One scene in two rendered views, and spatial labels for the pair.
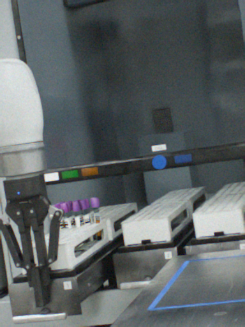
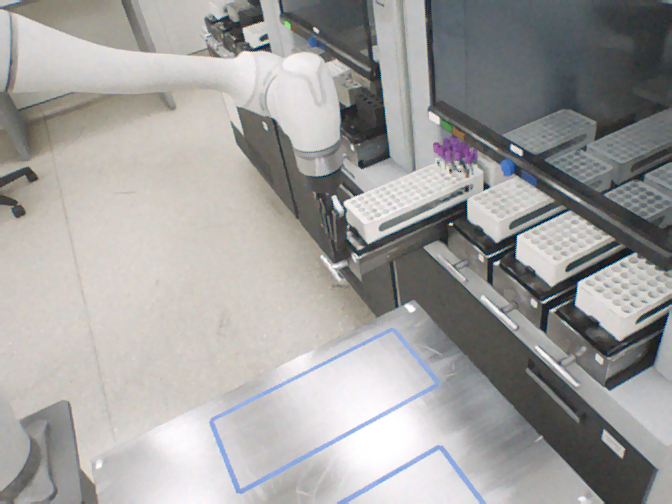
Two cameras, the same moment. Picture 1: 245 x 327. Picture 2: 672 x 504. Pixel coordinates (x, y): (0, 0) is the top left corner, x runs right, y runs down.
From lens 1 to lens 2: 1.33 m
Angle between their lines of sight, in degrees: 63
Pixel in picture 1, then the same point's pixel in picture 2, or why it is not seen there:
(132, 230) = (472, 211)
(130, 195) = not seen: outside the picture
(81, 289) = (368, 264)
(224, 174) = not seen: outside the picture
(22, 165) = (303, 167)
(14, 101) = (289, 115)
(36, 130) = (315, 142)
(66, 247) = (364, 226)
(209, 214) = (528, 248)
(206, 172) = not seen: outside the picture
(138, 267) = (461, 247)
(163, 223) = (494, 225)
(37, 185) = (319, 185)
